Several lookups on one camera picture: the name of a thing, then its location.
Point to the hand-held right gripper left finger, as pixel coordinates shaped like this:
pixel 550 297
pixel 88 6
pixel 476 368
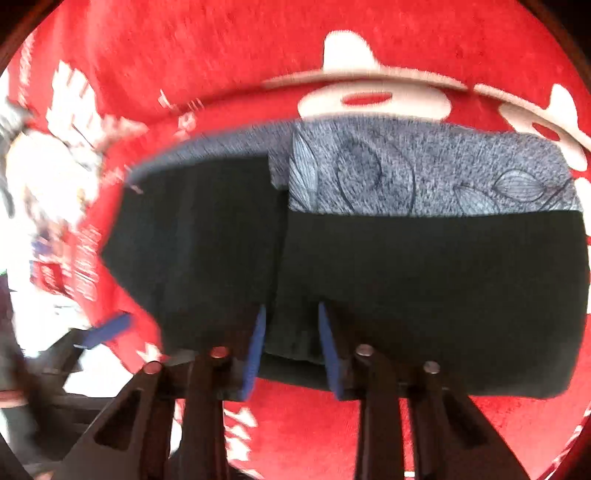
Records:
pixel 254 355

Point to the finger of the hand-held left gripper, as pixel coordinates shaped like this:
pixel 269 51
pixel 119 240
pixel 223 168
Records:
pixel 106 331

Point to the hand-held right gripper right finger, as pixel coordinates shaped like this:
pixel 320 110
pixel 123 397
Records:
pixel 330 355

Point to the black pants with grey lining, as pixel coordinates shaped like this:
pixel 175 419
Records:
pixel 369 286

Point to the red printed blanket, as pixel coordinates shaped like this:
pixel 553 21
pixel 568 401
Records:
pixel 207 55

